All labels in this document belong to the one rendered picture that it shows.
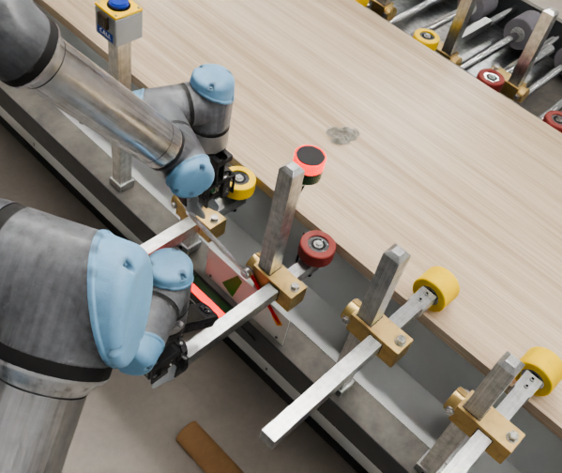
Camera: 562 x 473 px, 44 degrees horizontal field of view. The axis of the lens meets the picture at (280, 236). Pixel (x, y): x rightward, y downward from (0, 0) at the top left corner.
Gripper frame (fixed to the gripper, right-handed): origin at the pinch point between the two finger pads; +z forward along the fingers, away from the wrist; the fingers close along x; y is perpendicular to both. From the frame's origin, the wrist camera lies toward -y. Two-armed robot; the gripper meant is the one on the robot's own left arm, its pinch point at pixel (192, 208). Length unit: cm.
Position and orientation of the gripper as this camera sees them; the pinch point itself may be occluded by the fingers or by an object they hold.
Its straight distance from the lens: 145.3
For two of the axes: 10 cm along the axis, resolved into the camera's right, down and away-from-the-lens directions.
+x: 6.9, -4.7, 5.5
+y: 7.1, 6.0, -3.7
